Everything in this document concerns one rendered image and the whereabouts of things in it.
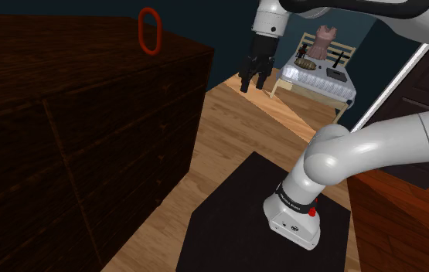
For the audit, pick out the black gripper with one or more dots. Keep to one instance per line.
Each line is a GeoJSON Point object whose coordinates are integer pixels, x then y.
{"type": "Point", "coordinates": [264, 49]}

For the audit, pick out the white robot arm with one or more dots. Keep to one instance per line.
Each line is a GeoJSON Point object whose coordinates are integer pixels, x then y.
{"type": "Point", "coordinates": [364, 150]}

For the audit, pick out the wooden bed with white mattress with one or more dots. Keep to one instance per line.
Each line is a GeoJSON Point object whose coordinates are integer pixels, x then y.
{"type": "Point", "coordinates": [317, 81]}

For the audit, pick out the black robot stand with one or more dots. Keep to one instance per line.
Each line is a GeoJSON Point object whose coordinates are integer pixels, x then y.
{"type": "Point", "coordinates": [236, 226]}

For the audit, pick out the dark wooden door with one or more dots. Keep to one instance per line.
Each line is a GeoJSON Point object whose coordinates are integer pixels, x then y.
{"type": "Point", "coordinates": [421, 94]}

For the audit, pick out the dark wooden chest of drawers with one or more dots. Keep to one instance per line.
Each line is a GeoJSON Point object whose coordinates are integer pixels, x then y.
{"type": "Point", "coordinates": [67, 124]}

